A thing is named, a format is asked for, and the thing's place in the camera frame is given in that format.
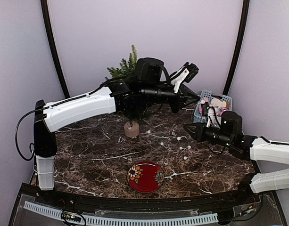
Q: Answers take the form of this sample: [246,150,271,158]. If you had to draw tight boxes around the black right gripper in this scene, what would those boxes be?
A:
[183,121,233,148]

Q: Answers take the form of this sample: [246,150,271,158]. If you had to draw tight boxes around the white ball string lights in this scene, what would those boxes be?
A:
[126,98,206,165]

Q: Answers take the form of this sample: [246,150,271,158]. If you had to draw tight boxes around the small green christmas tree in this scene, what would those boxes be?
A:
[107,45,152,138]

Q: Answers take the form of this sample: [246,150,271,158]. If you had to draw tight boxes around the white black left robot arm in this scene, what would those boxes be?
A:
[29,57,199,205]

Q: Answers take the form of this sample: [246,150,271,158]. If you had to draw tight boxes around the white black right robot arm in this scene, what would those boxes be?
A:
[183,111,289,204]

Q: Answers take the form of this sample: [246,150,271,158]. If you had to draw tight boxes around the light blue plastic basket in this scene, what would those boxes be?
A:
[193,90,232,123]

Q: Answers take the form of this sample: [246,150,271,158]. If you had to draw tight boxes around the pink felt ornament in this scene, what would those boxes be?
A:
[199,100,209,114]

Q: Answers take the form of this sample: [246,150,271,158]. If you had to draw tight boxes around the white felt ornament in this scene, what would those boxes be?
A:
[211,98,227,108]

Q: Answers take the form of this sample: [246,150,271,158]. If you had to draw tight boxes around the pink glitter bauble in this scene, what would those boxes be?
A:
[220,108,228,115]

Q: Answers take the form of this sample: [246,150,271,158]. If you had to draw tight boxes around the red floral plate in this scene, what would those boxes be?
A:
[126,161,165,194]

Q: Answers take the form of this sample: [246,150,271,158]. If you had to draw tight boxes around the small circuit board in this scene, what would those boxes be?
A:
[61,211,76,220]

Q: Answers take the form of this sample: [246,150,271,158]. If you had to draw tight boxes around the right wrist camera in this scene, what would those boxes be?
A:
[200,100,221,128]

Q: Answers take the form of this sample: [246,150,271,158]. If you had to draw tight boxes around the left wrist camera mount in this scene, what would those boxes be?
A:
[170,62,199,94]

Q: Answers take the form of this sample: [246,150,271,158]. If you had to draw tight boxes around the white slotted cable duct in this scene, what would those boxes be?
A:
[23,201,218,226]

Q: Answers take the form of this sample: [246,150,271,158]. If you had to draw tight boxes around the black front rail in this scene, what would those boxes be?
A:
[51,190,254,210]

